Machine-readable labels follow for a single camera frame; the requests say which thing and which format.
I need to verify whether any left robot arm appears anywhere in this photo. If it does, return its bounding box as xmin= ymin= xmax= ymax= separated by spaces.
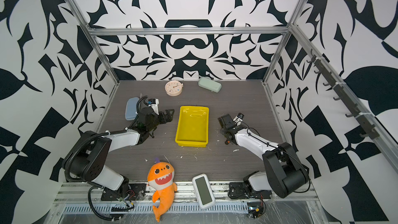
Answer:
xmin=62 ymin=107 xmax=175 ymax=193

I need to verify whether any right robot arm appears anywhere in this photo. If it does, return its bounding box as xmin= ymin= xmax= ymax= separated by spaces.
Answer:
xmin=218 ymin=114 xmax=311 ymax=198

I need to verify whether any yellow plastic bin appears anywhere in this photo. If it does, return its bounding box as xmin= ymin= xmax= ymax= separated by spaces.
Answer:
xmin=175 ymin=106 xmax=209 ymax=148

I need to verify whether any green pencil case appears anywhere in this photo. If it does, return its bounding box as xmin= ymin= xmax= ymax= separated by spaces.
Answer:
xmin=198 ymin=77 xmax=222 ymax=93

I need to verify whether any orange shark plush toy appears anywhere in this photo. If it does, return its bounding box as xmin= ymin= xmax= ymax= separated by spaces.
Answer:
xmin=147 ymin=162 xmax=178 ymax=223

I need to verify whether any white digital clock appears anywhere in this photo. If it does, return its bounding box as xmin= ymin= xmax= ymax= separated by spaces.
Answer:
xmin=192 ymin=174 xmax=216 ymax=209

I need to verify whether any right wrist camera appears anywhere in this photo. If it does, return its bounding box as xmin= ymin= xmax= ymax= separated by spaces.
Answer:
xmin=233 ymin=113 xmax=244 ymax=124

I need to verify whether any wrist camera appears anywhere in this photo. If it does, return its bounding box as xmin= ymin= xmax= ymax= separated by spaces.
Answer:
xmin=147 ymin=99 xmax=159 ymax=115
xmin=233 ymin=113 xmax=244 ymax=124

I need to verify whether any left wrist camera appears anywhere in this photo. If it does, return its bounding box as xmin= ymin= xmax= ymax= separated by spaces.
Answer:
xmin=147 ymin=99 xmax=159 ymax=115

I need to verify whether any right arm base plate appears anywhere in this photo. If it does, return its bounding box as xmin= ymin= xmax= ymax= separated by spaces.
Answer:
xmin=228 ymin=182 xmax=272 ymax=200

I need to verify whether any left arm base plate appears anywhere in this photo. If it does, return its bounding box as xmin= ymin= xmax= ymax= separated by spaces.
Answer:
xmin=101 ymin=183 xmax=147 ymax=201

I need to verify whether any black corrugated cable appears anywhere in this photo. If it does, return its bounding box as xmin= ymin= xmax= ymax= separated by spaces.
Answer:
xmin=87 ymin=186 xmax=135 ymax=222

